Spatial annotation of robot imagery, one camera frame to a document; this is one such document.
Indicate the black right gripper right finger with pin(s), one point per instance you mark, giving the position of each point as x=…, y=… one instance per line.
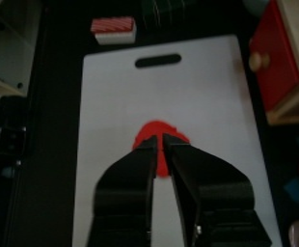
x=217, y=199

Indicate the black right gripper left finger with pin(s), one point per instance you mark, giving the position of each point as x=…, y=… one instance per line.
x=126, y=193

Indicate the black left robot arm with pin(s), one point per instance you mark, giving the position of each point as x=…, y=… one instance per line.
x=10, y=135

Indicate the flat red dough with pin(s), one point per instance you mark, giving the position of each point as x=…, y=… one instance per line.
x=157, y=128

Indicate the red drawer with wooden knob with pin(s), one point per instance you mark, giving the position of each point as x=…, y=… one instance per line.
x=277, y=64

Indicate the pale teal bowl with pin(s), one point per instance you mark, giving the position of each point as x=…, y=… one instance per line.
x=255, y=6

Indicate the white plastic cutting board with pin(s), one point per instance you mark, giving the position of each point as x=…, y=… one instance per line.
x=178, y=96

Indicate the red white striped block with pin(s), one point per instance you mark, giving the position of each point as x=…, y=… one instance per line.
x=114, y=27

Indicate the white shelf unit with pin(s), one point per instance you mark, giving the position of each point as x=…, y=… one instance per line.
x=8, y=48

